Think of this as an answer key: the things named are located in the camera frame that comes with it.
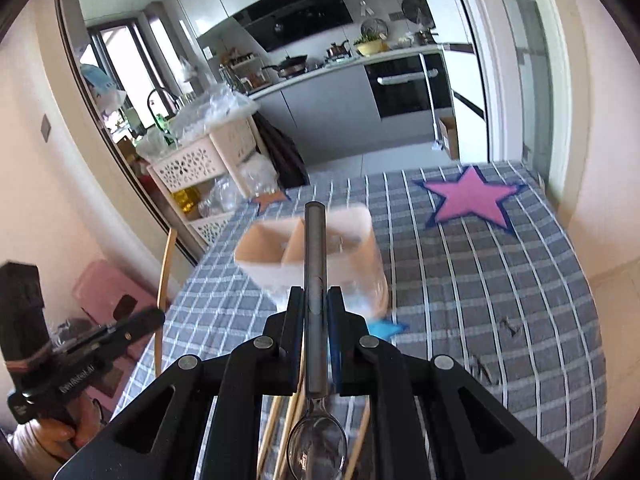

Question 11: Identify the wooden chair back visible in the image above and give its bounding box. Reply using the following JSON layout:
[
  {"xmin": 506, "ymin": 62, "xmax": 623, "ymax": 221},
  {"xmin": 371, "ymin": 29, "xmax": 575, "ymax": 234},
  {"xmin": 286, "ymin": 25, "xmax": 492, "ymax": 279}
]
[{"xmin": 154, "ymin": 228, "xmax": 177, "ymax": 377}]

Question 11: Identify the pink star sticker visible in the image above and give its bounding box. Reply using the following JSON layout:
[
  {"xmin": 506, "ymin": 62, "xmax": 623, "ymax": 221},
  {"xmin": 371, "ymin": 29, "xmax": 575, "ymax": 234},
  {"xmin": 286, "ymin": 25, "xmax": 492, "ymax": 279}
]
[{"xmin": 413, "ymin": 165, "xmax": 527, "ymax": 235}]

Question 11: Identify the yellow green bowl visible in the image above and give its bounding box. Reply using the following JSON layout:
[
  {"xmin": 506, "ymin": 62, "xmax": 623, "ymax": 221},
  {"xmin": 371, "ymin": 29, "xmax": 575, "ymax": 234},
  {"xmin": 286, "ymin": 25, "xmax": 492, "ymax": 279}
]
[{"xmin": 354, "ymin": 34, "xmax": 388, "ymax": 56}]

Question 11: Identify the grey checkered tablecloth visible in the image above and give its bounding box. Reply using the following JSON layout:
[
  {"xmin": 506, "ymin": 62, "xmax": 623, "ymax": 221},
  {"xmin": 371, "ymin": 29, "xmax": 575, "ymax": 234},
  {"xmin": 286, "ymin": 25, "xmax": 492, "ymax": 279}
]
[{"xmin": 163, "ymin": 162, "xmax": 606, "ymax": 479}]

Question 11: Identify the black wok pan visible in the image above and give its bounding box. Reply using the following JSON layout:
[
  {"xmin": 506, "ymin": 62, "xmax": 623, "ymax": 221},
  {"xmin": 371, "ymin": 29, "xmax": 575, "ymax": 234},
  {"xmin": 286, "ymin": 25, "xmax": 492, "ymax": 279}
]
[{"xmin": 264, "ymin": 55, "xmax": 307, "ymax": 79}]

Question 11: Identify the black range hood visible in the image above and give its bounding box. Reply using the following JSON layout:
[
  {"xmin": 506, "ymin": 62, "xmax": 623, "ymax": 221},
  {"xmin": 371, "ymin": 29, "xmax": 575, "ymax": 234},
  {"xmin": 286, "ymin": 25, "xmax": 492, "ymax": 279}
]
[{"xmin": 233, "ymin": 0, "xmax": 352, "ymax": 52}]

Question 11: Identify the beige plastic utensil holder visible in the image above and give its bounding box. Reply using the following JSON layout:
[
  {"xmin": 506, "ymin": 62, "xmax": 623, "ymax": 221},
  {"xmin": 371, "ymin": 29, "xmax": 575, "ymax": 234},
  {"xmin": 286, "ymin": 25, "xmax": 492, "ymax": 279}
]
[{"xmin": 234, "ymin": 203, "xmax": 388, "ymax": 321}]

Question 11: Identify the orange star sticker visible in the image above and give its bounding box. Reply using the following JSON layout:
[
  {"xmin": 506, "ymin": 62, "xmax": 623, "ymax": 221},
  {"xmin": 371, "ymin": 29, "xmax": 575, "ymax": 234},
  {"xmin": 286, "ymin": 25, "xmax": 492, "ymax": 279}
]
[{"xmin": 250, "ymin": 190, "xmax": 291, "ymax": 216}]

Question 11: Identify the blue star sticker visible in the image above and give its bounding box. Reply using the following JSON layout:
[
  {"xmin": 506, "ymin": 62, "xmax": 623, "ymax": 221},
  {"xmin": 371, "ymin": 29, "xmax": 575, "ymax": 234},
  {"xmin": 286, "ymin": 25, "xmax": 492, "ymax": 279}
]
[{"xmin": 367, "ymin": 318, "xmax": 408, "ymax": 342}]

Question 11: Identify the yellow oil bottle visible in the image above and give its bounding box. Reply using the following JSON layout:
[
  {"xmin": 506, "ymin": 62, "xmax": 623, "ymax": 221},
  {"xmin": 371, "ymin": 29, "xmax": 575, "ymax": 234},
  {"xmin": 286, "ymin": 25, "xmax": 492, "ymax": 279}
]
[{"xmin": 171, "ymin": 186, "xmax": 202, "ymax": 216}]

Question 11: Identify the white perforated storage rack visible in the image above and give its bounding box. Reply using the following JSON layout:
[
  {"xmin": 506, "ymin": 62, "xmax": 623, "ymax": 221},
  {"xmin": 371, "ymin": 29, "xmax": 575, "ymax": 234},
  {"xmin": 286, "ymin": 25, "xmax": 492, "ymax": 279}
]
[{"xmin": 148, "ymin": 117, "xmax": 267, "ymax": 252}]

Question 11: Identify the built-in black oven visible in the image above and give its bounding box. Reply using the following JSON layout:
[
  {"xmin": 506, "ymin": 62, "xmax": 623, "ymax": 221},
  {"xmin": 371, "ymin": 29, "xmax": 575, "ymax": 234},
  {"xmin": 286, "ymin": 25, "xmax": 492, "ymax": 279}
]
[{"xmin": 364, "ymin": 53, "xmax": 452, "ymax": 118}]

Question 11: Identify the cardboard box on floor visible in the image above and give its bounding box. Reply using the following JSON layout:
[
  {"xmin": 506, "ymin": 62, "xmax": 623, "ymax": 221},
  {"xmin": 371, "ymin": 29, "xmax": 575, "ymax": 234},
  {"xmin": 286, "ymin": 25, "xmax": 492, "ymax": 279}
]
[{"xmin": 438, "ymin": 116, "xmax": 460, "ymax": 160}]

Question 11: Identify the pink plastic stool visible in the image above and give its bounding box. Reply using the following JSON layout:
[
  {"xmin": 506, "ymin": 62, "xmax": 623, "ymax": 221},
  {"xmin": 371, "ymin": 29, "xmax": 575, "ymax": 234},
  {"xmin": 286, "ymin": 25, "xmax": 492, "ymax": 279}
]
[{"xmin": 70, "ymin": 258, "xmax": 162, "ymax": 361}]

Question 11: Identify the black handled steel spoon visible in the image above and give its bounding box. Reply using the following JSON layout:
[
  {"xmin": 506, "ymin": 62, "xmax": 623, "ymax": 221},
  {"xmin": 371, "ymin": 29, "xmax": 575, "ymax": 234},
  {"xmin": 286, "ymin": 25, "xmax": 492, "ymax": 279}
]
[{"xmin": 286, "ymin": 202, "xmax": 347, "ymax": 479}]

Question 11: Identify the wooden chopstick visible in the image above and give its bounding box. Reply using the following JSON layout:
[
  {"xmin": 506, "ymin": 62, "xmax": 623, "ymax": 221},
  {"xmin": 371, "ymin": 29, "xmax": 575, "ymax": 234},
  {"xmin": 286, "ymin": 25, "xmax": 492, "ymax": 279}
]
[
  {"xmin": 256, "ymin": 396, "xmax": 283, "ymax": 479},
  {"xmin": 273, "ymin": 351, "xmax": 306, "ymax": 480},
  {"xmin": 344, "ymin": 400, "xmax": 371, "ymax": 480}
]

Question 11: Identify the person's left hand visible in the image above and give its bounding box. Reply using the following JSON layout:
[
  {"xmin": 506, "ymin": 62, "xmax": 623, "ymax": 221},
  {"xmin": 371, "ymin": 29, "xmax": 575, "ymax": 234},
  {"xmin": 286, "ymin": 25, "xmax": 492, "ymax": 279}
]
[{"xmin": 8, "ymin": 393, "xmax": 103, "ymax": 479}]

